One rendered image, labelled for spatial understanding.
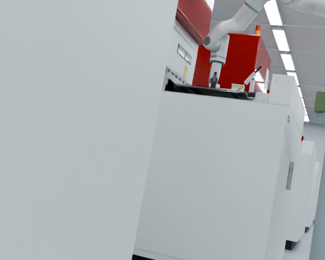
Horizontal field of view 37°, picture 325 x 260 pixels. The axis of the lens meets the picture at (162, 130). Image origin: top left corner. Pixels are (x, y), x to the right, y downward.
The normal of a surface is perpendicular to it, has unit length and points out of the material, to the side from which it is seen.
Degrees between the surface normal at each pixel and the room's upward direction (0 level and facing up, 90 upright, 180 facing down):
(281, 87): 90
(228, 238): 90
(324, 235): 90
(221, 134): 90
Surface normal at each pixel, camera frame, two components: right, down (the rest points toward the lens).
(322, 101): -0.47, -0.16
